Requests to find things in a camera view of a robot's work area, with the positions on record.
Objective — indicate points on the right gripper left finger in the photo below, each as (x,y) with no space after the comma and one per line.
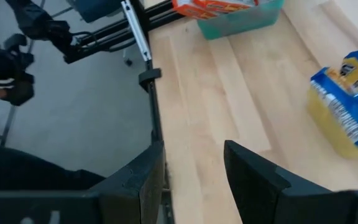
(129,199)

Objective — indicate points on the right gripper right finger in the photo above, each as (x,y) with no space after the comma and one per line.
(259,199)

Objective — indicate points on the blue ramen noodle pack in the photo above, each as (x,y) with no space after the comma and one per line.
(353,71)
(343,112)

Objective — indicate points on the orange Saucy Noodles pack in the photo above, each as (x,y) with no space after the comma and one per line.
(222,5)

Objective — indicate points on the orange ramen noodle pack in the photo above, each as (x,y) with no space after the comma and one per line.
(191,11)

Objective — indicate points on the silver aluminium bar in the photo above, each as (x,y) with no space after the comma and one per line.
(136,31)

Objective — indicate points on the green plastic bin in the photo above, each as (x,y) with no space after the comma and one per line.
(244,25)

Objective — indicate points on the black table frame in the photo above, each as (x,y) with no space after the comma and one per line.
(154,109)

